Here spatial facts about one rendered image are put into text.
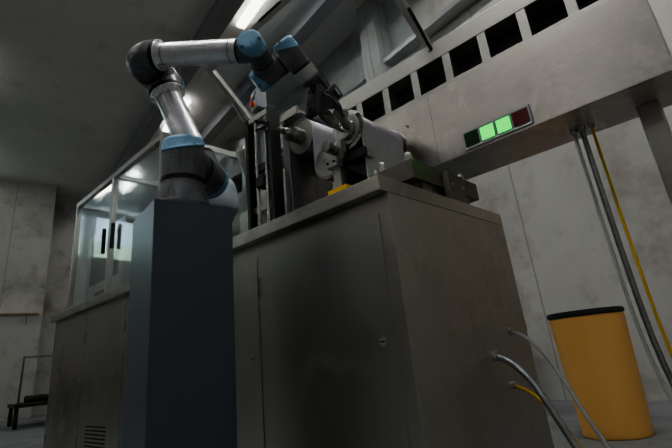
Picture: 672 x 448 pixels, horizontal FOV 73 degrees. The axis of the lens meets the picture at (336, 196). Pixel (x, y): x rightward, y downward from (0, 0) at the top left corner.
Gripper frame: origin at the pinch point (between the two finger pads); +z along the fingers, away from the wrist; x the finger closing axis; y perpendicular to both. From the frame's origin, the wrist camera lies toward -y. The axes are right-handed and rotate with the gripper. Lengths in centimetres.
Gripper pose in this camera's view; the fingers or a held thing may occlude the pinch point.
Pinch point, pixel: (343, 129)
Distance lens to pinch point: 158.7
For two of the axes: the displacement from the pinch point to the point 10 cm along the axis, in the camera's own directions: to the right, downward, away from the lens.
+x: -7.1, 3.0, 6.4
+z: 6.0, 7.4, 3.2
